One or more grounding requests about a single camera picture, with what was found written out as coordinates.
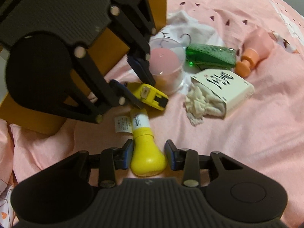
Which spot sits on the white calligraphy box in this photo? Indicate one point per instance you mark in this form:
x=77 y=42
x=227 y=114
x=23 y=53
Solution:
x=231 y=88

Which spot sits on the orange cardboard box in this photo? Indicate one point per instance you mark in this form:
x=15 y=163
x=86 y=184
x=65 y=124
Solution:
x=106 y=51

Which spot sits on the clear cup pink sponge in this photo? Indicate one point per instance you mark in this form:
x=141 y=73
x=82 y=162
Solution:
x=167 y=58

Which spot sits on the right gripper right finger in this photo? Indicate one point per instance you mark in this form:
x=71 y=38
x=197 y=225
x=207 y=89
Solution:
x=188 y=161

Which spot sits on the yellow tape measure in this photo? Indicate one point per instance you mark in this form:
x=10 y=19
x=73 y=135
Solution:
x=148 y=95

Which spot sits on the yellow bulb-shaped bottle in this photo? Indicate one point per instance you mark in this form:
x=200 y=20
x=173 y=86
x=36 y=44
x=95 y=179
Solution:
x=147 y=160

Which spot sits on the pink patterned duvet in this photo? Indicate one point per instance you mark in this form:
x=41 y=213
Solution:
x=229 y=154

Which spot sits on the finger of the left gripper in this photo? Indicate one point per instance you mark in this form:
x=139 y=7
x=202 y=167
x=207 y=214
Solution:
x=132 y=21
x=109 y=94

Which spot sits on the green gel bottle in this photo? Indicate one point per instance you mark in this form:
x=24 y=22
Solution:
x=210 y=56

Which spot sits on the small white paper label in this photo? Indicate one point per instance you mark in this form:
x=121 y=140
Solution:
x=123 y=124

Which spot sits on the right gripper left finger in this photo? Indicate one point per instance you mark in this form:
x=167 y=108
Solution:
x=109 y=161

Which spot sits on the pink pump bottle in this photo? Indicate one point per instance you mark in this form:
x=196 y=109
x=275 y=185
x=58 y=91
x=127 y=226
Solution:
x=255 y=52

